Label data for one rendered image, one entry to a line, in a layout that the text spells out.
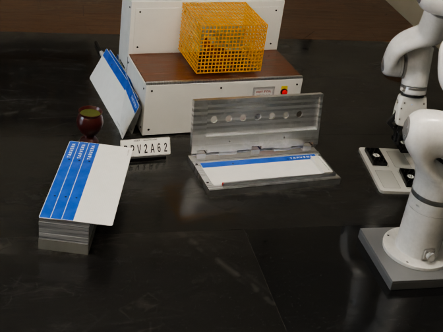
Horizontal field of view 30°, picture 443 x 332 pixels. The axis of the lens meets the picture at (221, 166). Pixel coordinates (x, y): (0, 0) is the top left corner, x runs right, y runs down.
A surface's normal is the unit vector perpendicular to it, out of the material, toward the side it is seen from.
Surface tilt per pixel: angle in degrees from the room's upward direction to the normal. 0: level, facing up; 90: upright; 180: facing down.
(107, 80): 63
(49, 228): 90
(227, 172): 0
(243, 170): 0
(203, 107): 81
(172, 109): 90
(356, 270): 0
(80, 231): 90
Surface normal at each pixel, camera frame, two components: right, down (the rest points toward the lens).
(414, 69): -0.09, 0.33
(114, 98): -0.76, -0.30
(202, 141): 0.35, 0.38
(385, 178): 0.12, -0.85
